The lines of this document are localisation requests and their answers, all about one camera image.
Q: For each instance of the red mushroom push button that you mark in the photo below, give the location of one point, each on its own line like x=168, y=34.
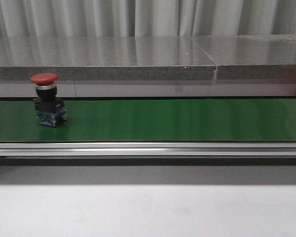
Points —
x=50, y=110

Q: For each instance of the grey stone counter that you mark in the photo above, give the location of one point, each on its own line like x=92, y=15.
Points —
x=203, y=66

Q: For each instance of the green conveyor belt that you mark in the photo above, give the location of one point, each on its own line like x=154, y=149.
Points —
x=155, y=120

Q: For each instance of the grey curtain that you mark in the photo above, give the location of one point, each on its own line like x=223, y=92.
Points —
x=137, y=18

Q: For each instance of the aluminium conveyor frame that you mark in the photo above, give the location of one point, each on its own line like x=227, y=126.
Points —
x=114, y=149

